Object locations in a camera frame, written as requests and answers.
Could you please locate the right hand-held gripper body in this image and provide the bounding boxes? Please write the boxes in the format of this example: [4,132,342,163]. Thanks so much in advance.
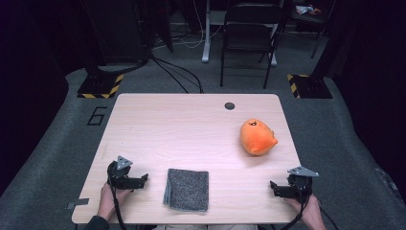
[286,166,320,203]

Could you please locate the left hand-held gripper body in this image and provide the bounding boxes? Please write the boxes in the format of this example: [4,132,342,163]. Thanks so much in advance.
[107,155,133,191]

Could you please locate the grey cloth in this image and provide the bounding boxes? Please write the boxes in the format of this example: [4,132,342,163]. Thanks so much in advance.
[163,168,210,213]

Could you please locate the orange plush toy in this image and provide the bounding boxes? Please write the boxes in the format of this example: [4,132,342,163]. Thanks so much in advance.
[239,118,279,157]

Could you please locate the person's left hand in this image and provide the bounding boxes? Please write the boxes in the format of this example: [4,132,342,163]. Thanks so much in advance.
[97,182,133,221]

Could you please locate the person's right hand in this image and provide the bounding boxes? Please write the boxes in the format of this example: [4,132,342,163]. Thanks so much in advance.
[283,195,327,230]

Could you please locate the grey tape strip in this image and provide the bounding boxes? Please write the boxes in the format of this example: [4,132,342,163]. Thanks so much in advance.
[65,197,90,211]

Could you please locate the black yellow striped stand base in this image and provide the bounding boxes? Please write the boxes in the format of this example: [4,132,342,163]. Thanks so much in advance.
[286,74,333,100]
[77,74,124,100]

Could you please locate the dark cabinet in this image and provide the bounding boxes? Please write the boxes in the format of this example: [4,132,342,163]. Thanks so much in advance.
[85,0,151,65]

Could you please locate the black folding chair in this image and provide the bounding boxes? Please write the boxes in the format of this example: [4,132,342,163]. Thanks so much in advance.
[219,2,285,90]

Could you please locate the white desk leg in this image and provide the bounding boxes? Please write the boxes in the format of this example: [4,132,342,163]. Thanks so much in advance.
[201,0,213,63]

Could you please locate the black side table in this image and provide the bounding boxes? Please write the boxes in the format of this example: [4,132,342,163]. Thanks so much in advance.
[291,0,336,60]

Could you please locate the colourful items on side table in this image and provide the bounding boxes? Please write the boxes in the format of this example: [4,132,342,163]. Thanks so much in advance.
[295,4,322,16]

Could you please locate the left hand-held gripper cable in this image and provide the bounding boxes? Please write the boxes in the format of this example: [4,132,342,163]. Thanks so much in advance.
[107,162,128,230]

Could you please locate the hand-held gripper cable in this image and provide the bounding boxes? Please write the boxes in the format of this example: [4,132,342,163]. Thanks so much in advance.
[107,162,128,230]
[281,181,312,230]

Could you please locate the right hand-held gripper cable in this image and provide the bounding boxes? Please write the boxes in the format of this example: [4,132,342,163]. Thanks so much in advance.
[281,181,312,230]

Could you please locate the thin black cable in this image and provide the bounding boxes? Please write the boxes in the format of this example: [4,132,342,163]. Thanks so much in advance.
[319,207,340,230]

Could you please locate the black floor cables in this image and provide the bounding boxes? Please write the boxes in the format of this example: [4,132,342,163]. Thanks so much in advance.
[149,56,205,94]

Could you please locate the white cable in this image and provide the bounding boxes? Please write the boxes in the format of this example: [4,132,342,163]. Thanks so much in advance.
[178,0,224,50]

